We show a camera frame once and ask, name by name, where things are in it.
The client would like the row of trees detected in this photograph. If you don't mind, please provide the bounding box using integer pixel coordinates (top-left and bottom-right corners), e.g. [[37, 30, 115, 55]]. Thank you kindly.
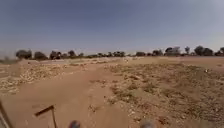
[[15, 45, 224, 61]]

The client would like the robot's own part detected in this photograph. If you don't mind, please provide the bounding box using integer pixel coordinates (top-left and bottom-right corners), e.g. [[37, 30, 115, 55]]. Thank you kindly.
[[68, 120, 81, 128], [139, 121, 154, 128]]

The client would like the reddish-brown dirt track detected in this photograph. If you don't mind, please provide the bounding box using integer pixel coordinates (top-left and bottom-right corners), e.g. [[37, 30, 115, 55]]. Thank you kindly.
[[0, 58, 141, 128]]

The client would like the dark stick with crossbar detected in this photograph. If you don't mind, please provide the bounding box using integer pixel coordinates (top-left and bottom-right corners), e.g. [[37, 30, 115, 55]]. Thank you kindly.
[[34, 104, 58, 128]]

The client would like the dry stony scrub ground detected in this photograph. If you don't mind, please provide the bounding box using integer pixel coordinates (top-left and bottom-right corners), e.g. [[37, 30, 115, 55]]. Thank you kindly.
[[89, 56, 224, 128]]

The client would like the pale stony dry ground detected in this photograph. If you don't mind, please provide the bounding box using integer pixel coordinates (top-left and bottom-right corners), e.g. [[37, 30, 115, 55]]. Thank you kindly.
[[0, 59, 84, 98]]

